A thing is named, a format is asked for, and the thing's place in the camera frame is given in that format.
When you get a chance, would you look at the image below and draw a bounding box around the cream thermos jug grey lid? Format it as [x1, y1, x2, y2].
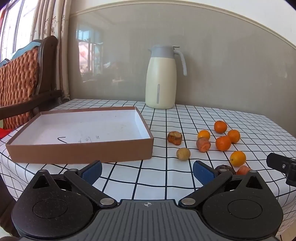
[145, 45, 188, 110]

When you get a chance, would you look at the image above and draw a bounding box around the orange carrot chunk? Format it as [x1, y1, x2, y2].
[196, 137, 211, 153]
[236, 165, 251, 175]

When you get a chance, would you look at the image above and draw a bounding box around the orange tangerine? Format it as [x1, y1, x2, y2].
[214, 120, 228, 134]
[227, 129, 241, 143]
[216, 136, 232, 151]
[197, 130, 211, 141]
[230, 151, 246, 167]

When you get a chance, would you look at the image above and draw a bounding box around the small round tan potato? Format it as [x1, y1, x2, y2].
[176, 148, 191, 161]

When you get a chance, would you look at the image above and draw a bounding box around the wooden sofa orange tufted cushion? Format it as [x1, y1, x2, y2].
[0, 35, 63, 130]

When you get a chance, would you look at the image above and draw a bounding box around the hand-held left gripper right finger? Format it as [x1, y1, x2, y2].
[179, 160, 269, 208]

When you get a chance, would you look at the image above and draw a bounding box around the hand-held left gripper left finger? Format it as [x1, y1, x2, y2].
[29, 160, 117, 208]

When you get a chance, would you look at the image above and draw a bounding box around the window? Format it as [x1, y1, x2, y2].
[0, 0, 40, 61]

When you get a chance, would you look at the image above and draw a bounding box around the beige patterned curtain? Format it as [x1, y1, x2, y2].
[30, 0, 71, 100]

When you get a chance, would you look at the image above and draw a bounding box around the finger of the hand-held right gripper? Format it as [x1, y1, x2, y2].
[266, 152, 296, 173]

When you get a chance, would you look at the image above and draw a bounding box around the carrot stub with brown top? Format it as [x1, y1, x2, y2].
[167, 131, 183, 146]

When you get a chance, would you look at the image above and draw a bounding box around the red cloth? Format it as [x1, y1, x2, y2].
[0, 126, 11, 139]

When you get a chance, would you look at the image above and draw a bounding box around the white black grid tablecloth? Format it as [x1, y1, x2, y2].
[0, 98, 296, 237]

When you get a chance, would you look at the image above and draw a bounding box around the dark brown wrinkled fruit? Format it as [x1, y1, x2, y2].
[215, 164, 236, 175]

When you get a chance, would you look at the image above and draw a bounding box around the brown cardboard box white inside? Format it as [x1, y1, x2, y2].
[5, 106, 154, 164]

